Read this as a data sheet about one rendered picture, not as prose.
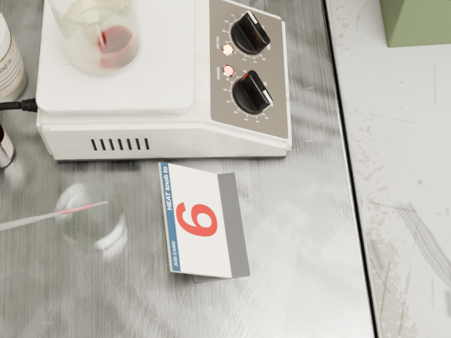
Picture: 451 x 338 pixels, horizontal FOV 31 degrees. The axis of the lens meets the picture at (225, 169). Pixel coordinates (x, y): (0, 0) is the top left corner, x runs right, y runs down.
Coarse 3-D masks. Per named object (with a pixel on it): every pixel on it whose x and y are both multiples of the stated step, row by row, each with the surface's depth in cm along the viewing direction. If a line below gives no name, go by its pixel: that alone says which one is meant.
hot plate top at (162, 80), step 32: (160, 0) 64; (192, 0) 64; (160, 32) 62; (192, 32) 62; (64, 64) 61; (160, 64) 61; (192, 64) 61; (64, 96) 60; (96, 96) 60; (128, 96) 60; (160, 96) 60; (192, 96) 60
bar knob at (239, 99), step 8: (248, 72) 63; (240, 80) 64; (248, 80) 63; (256, 80) 63; (240, 88) 64; (248, 88) 64; (256, 88) 63; (264, 88) 63; (240, 96) 64; (248, 96) 64; (256, 96) 63; (264, 96) 63; (240, 104) 63; (248, 104) 64; (256, 104) 64; (264, 104) 63; (248, 112) 64; (256, 112) 64
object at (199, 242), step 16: (176, 176) 63; (192, 176) 64; (208, 176) 66; (176, 192) 63; (192, 192) 64; (208, 192) 65; (176, 208) 62; (192, 208) 63; (208, 208) 64; (176, 224) 61; (192, 224) 62; (208, 224) 64; (192, 240) 62; (208, 240) 63; (192, 256) 61; (208, 256) 62; (224, 272) 63
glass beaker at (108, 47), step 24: (48, 0) 54; (72, 0) 60; (72, 24) 54; (96, 24) 53; (120, 24) 56; (72, 48) 58; (96, 48) 57; (120, 48) 58; (96, 72) 60; (120, 72) 60
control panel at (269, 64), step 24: (216, 0) 67; (216, 24) 66; (264, 24) 68; (216, 48) 65; (264, 48) 67; (216, 72) 64; (240, 72) 65; (264, 72) 66; (216, 96) 63; (216, 120) 62; (240, 120) 63; (264, 120) 64
